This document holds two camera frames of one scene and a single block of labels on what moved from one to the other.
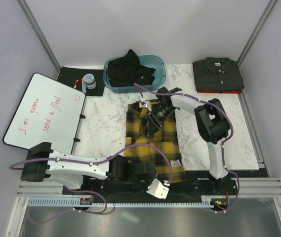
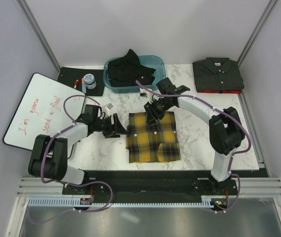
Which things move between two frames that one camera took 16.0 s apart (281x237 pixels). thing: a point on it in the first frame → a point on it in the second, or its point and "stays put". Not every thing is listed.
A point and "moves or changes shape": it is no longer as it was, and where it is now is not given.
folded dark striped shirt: [217, 75] stays put
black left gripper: [144, 188] → [114, 130]
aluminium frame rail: [247, 187] stays put
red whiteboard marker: [76, 83] stays put
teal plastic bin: [156, 62] stays put
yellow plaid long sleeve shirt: [163, 146] moves or changes shape
